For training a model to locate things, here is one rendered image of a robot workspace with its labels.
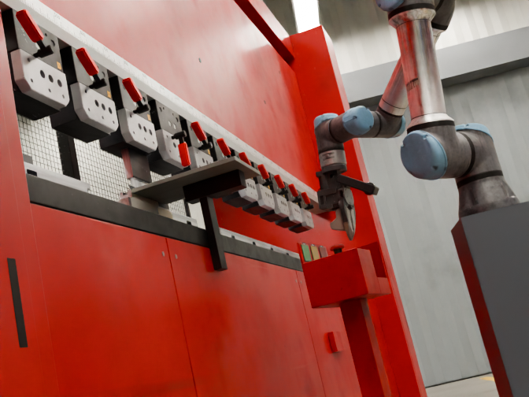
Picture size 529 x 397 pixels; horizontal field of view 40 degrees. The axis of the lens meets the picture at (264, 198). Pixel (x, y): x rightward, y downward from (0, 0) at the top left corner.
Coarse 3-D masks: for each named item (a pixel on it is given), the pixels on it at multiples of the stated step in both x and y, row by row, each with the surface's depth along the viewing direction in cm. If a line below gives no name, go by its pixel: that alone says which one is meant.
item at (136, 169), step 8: (128, 152) 178; (136, 152) 182; (128, 160) 177; (136, 160) 181; (144, 160) 185; (128, 168) 177; (136, 168) 179; (144, 168) 184; (128, 176) 177; (136, 176) 178; (144, 176) 182; (136, 184) 179; (144, 184) 183
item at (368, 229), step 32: (320, 32) 405; (288, 64) 408; (320, 64) 402; (320, 96) 399; (352, 160) 388; (352, 192) 385; (224, 224) 404; (256, 224) 399; (320, 224) 388; (384, 256) 378; (384, 320) 369; (416, 384) 360
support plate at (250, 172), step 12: (204, 168) 166; (216, 168) 167; (228, 168) 169; (240, 168) 171; (252, 168) 176; (168, 180) 169; (180, 180) 170; (192, 180) 173; (132, 192) 171; (144, 192) 173; (156, 192) 175; (168, 192) 178; (180, 192) 180
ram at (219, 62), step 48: (0, 0) 136; (48, 0) 154; (96, 0) 178; (144, 0) 210; (192, 0) 256; (144, 48) 199; (192, 48) 240; (240, 48) 302; (192, 96) 226; (240, 96) 280; (288, 96) 369; (288, 144) 337
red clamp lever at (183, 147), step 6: (180, 132) 196; (174, 138) 197; (180, 138) 197; (180, 144) 196; (186, 144) 196; (180, 150) 195; (186, 150) 195; (180, 156) 196; (186, 156) 195; (186, 162) 195
